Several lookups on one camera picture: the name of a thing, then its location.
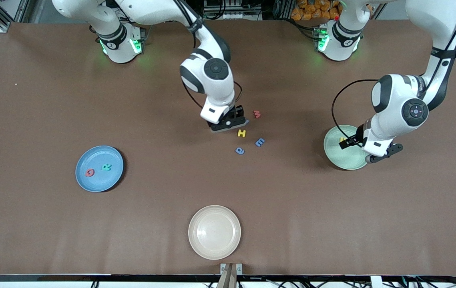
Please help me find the green plate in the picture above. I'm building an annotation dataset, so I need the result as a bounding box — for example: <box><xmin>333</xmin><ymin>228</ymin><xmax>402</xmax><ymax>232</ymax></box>
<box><xmin>323</xmin><ymin>125</ymin><xmax>372</xmax><ymax>170</ymax></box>

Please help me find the beige plate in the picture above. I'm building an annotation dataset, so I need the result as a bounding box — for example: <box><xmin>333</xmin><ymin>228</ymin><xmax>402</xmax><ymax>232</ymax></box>
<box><xmin>188</xmin><ymin>205</ymin><xmax>241</xmax><ymax>260</ymax></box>

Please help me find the blue plate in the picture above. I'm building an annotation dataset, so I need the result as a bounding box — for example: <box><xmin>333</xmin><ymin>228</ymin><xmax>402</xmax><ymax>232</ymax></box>
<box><xmin>75</xmin><ymin>145</ymin><xmax>125</xmax><ymax>193</ymax></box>

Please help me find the white power strip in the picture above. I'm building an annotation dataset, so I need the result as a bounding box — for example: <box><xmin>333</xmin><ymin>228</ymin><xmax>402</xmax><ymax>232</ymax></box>
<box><xmin>224</xmin><ymin>11</ymin><xmax>262</xmax><ymax>20</ymax></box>

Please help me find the orange mesh bag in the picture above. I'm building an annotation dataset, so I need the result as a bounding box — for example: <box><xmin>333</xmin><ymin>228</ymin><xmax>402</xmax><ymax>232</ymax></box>
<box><xmin>291</xmin><ymin>0</ymin><xmax>340</xmax><ymax>21</ymax></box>

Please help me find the brown table mat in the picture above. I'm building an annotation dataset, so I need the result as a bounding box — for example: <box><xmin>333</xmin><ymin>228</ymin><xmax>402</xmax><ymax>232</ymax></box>
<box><xmin>0</xmin><ymin>19</ymin><xmax>456</xmax><ymax>276</ymax></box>

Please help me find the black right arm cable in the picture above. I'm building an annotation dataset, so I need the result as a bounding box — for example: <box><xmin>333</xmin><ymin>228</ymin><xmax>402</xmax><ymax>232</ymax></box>
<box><xmin>172</xmin><ymin>0</ymin><xmax>243</xmax><ymax>110</ymax></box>

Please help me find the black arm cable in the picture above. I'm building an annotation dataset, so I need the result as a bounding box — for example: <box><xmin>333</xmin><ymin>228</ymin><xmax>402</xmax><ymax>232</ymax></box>
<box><xmin>172</xmin><ymin>0</ymin><xmax>243</xmax><ymax>110</ymax></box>
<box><xmin>331</xmin><ymin>0</ymin><xmax>456</xmax><ymax>140</ymax></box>

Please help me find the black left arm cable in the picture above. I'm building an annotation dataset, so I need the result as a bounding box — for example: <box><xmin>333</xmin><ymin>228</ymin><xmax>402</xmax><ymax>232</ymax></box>
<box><xmin>331</xmin><ymin>0</ymin><xmax>456</xmax><ymax>140</ymax></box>

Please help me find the small metal bracket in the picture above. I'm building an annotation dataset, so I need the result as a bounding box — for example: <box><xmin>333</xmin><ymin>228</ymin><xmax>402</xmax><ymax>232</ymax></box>
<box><xmin>220</xmin><ymin>263</ymin><xmax>243</xmax><ymax>276</ymax></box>

